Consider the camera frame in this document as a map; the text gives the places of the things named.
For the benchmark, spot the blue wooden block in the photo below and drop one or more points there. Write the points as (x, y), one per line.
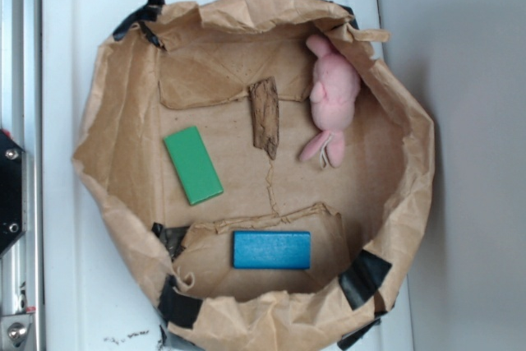
(271, 250)

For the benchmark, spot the green wooden block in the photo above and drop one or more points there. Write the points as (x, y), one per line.
(193, 165)

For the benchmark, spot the brown bark piece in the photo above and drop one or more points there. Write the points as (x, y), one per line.
(265, 115)

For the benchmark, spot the pink plush bunny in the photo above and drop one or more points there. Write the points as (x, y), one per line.
(336, 84)

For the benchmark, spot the brown paper bag tray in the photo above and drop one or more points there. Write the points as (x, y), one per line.
(169, 67)

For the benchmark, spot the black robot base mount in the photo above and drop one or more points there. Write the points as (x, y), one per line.
(11, 195)

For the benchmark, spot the aluminium frame rail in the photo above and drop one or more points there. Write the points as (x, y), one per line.
(22, 275)

